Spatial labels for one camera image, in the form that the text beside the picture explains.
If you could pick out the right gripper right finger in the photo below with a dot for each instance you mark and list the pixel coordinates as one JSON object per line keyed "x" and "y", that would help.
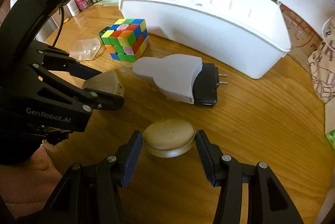
{"x": 215, "y": 168}

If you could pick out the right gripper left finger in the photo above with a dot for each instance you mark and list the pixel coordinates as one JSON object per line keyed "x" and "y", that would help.
{"x": 126, "y": 159}

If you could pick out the clear plastic small box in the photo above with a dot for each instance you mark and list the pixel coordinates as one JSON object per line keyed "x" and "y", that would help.
{"x": 85, "y": 50}

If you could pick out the beige wedge-shaped box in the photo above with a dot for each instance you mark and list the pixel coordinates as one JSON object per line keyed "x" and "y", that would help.
{"x": 107, "y": 82}

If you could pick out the black power adapter plug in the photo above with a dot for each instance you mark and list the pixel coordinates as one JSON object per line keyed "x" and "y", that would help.
{"x": 205, "y": 87}

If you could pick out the colourful rubiks cube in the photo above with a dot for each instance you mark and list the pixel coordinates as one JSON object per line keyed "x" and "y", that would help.
{"x": 126, "y": 39}

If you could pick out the person's left hand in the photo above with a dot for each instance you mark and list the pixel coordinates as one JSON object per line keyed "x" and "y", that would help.
{"x": 26, "y": 188}

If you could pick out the small white bottle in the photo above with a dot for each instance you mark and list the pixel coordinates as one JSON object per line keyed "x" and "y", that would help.
{"x": 73, "y": 8}

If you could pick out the pink cylindrical can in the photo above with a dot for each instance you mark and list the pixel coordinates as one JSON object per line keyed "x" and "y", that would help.
{"x": 83, "y": 4}

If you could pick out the green tissue pack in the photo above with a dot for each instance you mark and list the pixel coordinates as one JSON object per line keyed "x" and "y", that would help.
{"x": 330, "y": 136}

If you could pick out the white plastic storage bin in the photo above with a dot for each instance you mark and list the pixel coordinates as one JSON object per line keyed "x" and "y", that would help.
{"x": 249, "y": 35}

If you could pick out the beige printed fabric bag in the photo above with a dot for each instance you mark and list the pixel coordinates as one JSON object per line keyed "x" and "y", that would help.
{"x": 321, "y": 63}

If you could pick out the brown cartoon cardboard sheet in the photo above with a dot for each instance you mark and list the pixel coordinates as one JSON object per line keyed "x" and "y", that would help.
{"x": 304, "y": 40}

